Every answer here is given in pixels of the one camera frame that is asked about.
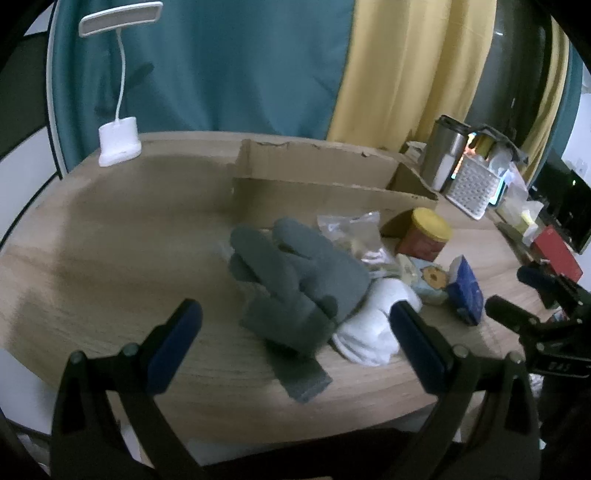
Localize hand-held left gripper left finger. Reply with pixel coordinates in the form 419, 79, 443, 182
50, 298, 208, 480

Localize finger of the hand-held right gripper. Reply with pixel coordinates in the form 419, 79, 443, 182
485, 295, 551, 339
516, 264, 583, 310

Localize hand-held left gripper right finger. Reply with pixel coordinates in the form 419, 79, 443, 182
389, 300, 543, 480

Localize blue packet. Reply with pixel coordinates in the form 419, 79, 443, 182
445, 255, 485, 326

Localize white socks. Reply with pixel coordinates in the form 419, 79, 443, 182
330, 279, 423, 367

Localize cartoon tissue pack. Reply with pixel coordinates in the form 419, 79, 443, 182
397, 256, 451, 305

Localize red can with yellow lid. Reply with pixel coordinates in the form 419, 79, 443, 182
396, 208, 454, 261

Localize grey knit glove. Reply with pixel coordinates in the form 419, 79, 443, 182
229, 218, 370, 324
239, 295, 338, 404

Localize clear snack bag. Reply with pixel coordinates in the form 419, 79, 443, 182
316, 211, 400, 278

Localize cardboard box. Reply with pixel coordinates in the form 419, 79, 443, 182
231, 138, 439, 238

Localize red box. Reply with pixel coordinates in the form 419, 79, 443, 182
531, 226, 583, 282

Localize black device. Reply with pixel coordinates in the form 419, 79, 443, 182
536, 152, 591, 252

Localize white perforated basket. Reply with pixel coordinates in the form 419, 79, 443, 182
445, 154, 504, 220

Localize clear plastic bag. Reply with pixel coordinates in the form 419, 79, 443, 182
489, 151, 528, 188

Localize steel travel tumbler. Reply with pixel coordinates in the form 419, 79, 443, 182
420, 115, 472, 192

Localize grey curtain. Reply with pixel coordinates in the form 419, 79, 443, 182
464, 0, 555, 153

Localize white desk lamp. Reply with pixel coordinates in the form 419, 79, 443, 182
78, 1, 164, 168

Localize yellow curtain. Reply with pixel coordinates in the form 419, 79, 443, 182
325, 0, 497, 151

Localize teal curtain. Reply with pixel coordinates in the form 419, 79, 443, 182
48, 0, 356, 174

